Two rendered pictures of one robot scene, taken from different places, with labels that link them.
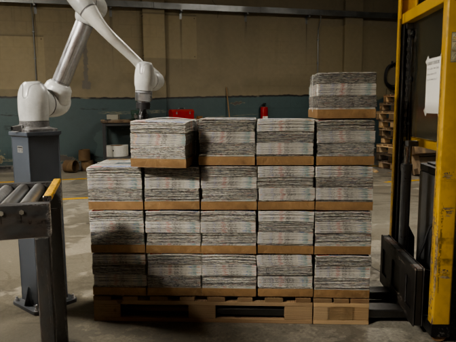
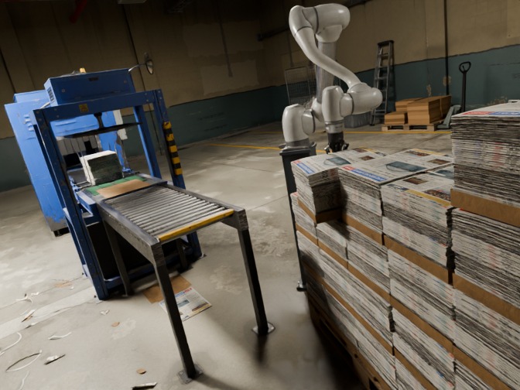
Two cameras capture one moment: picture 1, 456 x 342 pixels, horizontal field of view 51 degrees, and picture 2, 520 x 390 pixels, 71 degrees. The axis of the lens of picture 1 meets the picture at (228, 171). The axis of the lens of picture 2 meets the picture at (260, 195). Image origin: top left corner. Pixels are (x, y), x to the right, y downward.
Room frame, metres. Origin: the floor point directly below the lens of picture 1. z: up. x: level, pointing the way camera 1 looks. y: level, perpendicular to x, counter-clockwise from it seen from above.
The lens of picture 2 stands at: (1.70, -1.10, 1.43)
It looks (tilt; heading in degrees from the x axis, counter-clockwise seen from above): 17 degrees down; 73
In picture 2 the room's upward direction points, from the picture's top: 11 degrees counter-clockwise
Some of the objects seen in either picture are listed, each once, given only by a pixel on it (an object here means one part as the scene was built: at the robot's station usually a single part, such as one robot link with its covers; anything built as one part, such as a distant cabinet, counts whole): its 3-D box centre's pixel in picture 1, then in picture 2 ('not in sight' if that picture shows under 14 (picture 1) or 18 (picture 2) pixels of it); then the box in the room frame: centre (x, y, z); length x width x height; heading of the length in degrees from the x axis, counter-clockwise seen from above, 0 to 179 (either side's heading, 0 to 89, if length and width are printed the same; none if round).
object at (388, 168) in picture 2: (229, 118); (399, 163); (2.60, -0.01, 1.06); 0.37 x 0.29 x 0.01; 176
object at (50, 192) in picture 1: (53, 188); (197, 224); (1.90, 0.70, 0.81); 0.43 x 0.03 x 0.02; 15
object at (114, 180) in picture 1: (204, 236); (388, 295); (2.61, 0.13, 0.42); 1.17 x 0.39 x 0.83; 87
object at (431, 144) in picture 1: (429, 144); not in sight; (2.55, -1.07, 0.92); 0.57 x 0.01 x 0.05; 177
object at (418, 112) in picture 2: not in sight; (417, 114); (7.35, 5.13, 0.28); 1.20 x 0.83 x 0.57; 105
